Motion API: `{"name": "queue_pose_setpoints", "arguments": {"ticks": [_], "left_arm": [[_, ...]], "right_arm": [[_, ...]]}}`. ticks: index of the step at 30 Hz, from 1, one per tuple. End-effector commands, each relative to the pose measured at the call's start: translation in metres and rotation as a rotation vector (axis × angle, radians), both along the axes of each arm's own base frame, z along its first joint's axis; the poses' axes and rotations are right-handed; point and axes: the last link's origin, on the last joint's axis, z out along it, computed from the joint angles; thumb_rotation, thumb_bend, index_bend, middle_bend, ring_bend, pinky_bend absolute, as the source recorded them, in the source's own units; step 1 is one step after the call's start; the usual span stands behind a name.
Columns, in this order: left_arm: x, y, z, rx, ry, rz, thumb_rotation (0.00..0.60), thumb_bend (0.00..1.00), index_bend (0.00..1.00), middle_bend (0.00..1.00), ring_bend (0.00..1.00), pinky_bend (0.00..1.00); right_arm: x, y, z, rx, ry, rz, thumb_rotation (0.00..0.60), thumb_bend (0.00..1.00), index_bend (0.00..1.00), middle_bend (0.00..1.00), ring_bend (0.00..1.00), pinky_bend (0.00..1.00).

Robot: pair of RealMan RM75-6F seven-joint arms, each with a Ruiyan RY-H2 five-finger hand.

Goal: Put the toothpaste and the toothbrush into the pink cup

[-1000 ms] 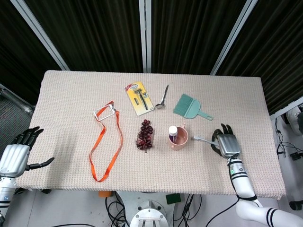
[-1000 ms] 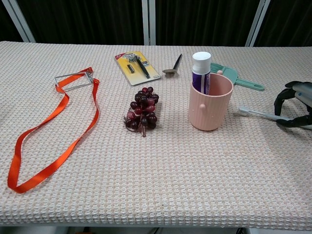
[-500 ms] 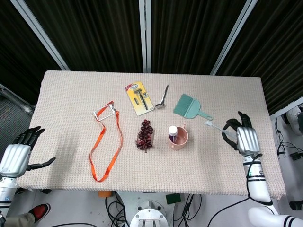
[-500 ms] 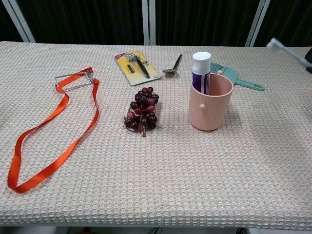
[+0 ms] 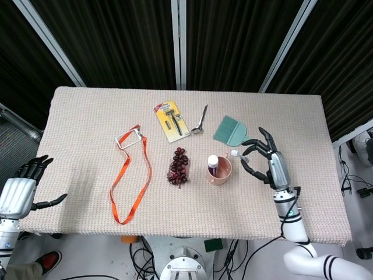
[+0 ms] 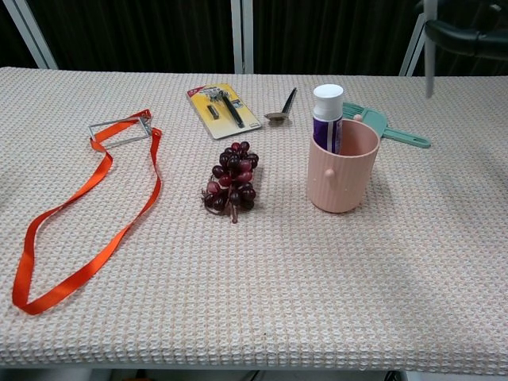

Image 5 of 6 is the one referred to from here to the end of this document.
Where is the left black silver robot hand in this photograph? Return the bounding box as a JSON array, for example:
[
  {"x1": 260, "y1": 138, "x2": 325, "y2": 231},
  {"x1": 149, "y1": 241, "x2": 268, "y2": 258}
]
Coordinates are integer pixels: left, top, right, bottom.
[{"x1": 0, "y1": 155, "x2": 68, "y2": 221}]

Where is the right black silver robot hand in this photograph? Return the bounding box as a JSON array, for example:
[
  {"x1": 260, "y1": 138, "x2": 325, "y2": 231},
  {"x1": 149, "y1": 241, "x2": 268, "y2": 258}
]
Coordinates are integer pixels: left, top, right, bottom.
[{"x1": 241, "y1": 126, "x2": 293, "y2": 193}]

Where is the light blue toothbrush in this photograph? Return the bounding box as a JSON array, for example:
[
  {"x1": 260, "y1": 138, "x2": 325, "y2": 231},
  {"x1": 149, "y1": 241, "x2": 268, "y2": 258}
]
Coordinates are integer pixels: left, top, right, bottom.
[{"x1": 230, "y1": 149, "x2": 252, "y2": 163}]

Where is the purple white-capped bottle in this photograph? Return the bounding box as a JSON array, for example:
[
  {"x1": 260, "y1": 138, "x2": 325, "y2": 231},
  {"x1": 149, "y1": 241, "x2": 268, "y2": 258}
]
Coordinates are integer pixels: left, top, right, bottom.
[{"x1": 207, "y1": 155, "x2": 220, "y2": 177}]

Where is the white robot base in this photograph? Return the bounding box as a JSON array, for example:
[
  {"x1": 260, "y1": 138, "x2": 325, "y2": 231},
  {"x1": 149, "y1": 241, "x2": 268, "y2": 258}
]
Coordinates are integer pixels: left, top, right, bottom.
[{"x1": 139, "y1": 235, "x2": 234, "y2": 280}]

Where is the pink ribbed cup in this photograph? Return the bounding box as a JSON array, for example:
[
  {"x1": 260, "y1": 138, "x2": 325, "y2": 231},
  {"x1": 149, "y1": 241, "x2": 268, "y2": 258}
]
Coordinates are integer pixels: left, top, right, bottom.
[{"x1": 206, "y1": 150, "x2": 233, "y2": 187}]

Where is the teal hand brush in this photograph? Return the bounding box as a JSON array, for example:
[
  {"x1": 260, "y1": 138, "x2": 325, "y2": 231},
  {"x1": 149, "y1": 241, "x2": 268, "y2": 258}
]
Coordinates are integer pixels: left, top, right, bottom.
[{"x1": 213, "y1": 115, "x2": 257, "y2": 148}]

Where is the red black shoe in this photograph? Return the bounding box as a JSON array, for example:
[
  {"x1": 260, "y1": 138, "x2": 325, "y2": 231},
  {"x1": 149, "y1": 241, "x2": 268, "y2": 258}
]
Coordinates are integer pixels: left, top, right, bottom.
[{"x1": 34, "y1": 250, "x2": 63, "y2": 275}]

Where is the khaki trouser leg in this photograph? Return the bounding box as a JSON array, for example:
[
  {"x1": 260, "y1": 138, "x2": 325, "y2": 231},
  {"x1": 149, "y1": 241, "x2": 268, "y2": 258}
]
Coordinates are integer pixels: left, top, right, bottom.
[{"x1": 3, "y1": 261, "x2": 43, "y2": 280}]

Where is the metal spoon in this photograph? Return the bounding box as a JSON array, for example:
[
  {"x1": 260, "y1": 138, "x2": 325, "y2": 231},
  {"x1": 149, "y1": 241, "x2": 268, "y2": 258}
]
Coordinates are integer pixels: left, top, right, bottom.
[{"x1": 191, "y1": 104, "x2": 209, "y2": 135}]

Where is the dark red grape bunch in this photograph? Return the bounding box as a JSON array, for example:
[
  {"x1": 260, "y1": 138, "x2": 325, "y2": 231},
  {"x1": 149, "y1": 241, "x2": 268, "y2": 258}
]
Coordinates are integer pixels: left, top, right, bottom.
[{"x1": 166, "y1": 146, "x2": 191, "y2": 190}]

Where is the green block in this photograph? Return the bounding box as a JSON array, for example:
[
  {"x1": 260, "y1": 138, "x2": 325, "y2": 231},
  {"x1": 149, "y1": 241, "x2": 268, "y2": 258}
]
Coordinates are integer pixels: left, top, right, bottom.
[{"x1": 203, "y1": 238, "x2": 224, "y2": 253}]

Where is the beige waffle table cloth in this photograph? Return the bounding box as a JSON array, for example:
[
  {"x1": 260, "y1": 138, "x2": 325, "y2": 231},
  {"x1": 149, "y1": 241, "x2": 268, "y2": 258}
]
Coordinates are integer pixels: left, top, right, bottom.
[{"x1": 16, "y1": 86, "x2": 352, "y2": 247}]

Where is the yellow razor blister pack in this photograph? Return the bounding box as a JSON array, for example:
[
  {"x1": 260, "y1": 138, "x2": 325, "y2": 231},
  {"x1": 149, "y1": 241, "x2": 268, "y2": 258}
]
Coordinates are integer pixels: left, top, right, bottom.
[{"x1": 153, "y1": 100, "x2": 191, "y2": 144}]

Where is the black pleated curtain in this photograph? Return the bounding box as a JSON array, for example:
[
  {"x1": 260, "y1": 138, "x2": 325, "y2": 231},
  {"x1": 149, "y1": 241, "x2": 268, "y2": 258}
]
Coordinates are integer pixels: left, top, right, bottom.
[
  {"x1": 266, "y1": 0, "x2": 373, "y2": 143},
  {"x1": 0, "y1": 0, "x2": 77, "y2": 130},
  {"x1": 30, "y1": 0, "x2": 177, "y2": 90},
  {"x1": 184, "y1": 0, "x2": 305, "y2": 93}
]

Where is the clear badge holder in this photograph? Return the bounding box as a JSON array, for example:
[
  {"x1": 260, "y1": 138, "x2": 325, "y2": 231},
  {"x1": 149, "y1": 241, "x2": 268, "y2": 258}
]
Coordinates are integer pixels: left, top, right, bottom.
[{"x1": 114, "y1": 128, "x2": 144, "y2": 150}]

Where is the black floor cable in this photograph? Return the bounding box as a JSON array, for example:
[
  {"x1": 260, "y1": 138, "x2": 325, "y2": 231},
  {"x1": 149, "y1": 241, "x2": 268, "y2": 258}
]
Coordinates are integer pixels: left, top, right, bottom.
[{"x1": 337, "y1": 145, "x2": 368, "y2": 197}]

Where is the white frame post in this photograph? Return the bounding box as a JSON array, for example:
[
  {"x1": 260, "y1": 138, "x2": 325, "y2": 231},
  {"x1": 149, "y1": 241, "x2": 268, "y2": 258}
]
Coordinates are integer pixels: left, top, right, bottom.
[
  {"x1": 12, "y1": 0, "x2": 87, "y2": 88},
  {"x1": 170, "y1": 0, "x2": 188, "y2": 91},
  {"x1": 258, "y1": 0, "x2": 322, "y2": 94}
]

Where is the orange lanyard ribbon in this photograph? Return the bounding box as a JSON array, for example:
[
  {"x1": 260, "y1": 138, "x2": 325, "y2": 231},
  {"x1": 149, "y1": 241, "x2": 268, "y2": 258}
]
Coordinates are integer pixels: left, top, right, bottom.
[{"x1": 110, "y1": 125, "x2": 153, "y2": 226}]

